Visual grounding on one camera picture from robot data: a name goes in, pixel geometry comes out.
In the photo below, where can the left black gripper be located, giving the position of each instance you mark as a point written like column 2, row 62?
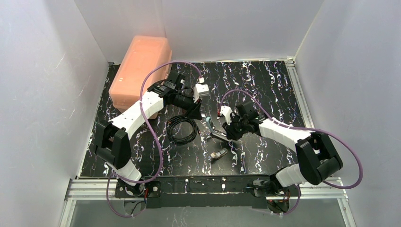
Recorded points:
column 192, row 106

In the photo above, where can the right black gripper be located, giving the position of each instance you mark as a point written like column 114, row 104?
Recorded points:
column 231, row 130

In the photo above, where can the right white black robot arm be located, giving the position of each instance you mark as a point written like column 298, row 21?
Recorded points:
column 317, row 157

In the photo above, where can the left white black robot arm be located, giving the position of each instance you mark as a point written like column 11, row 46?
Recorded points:
column 112, row 138

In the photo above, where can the orange plastic storage box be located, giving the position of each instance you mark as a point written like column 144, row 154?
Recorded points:
column 144, row 54

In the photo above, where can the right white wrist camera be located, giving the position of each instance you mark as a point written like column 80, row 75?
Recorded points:
column 225, row 111

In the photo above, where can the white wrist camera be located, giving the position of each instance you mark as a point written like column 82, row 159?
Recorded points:
column 200, row 90
column 225, row 111

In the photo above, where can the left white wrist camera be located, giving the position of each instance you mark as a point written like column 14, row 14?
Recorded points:
column 200, row 90

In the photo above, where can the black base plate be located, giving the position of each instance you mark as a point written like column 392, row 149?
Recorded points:
column 209, row 191

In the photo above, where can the aluminium frame rail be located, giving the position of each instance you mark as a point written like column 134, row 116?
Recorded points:
column 170, row 144

